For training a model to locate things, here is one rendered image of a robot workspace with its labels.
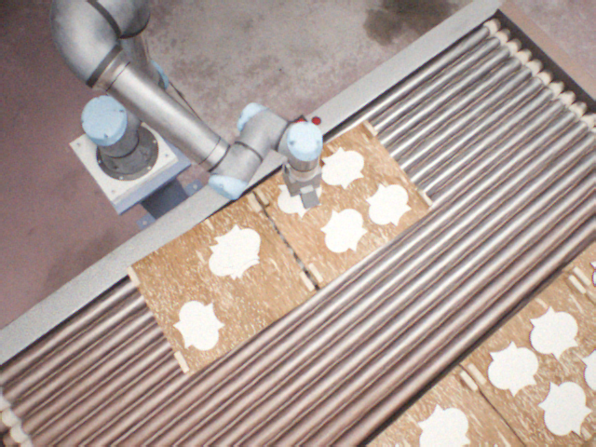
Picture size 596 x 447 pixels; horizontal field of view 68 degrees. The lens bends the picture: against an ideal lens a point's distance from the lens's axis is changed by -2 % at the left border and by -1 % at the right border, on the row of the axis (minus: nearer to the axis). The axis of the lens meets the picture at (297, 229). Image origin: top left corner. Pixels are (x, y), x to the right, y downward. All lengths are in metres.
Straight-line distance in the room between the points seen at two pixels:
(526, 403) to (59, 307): 1.30
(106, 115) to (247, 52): 1.55
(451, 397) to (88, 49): 1.15
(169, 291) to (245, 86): 1.56
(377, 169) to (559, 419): 0.83
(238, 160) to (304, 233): 0.40
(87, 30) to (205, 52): 1.87
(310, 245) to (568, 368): 0.78
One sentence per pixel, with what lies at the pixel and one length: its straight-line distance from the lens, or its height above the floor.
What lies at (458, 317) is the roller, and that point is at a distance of 1.35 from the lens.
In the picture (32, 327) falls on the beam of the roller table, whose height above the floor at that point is 0.92.
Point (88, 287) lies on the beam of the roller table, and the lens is 1.38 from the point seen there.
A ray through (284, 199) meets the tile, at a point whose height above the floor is 0.94.
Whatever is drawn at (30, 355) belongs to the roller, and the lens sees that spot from 1.43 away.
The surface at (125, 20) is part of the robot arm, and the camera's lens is 0.95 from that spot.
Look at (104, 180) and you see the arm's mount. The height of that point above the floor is 0.91.
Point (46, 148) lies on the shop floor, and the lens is 2.71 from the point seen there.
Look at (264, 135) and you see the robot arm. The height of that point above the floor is 1.30.
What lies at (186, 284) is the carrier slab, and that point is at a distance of 1.28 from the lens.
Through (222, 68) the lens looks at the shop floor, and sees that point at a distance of 2.67.
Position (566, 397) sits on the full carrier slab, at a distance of 1.44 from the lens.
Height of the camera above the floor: 2.17
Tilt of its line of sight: 75 degrees down
